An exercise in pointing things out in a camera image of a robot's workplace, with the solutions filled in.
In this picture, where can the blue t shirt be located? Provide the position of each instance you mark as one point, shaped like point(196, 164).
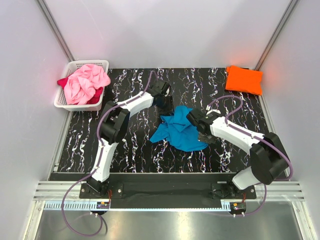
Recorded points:
point(178, 131)

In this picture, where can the pink t shirt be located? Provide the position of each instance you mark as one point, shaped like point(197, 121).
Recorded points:
point(91, 73)

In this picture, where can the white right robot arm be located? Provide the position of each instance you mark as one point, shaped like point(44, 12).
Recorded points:
point(267, 157)

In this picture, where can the white plastic laundry basket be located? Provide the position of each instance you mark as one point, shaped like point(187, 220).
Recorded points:
point(70, 68)

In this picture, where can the aluminium frame rail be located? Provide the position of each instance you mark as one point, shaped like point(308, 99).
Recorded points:
point(55, 191)

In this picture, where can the folded orange t shirt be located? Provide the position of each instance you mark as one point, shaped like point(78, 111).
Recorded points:
point(244, 80)

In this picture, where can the red t shirt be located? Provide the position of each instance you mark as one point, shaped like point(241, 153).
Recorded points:
point(76, 95)

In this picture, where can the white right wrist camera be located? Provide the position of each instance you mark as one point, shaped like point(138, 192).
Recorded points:
point(212, 112)

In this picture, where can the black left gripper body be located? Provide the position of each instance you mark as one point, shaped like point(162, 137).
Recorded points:
point(165, 106)

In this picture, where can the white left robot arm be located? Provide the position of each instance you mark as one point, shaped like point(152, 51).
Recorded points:
point(113, 125)

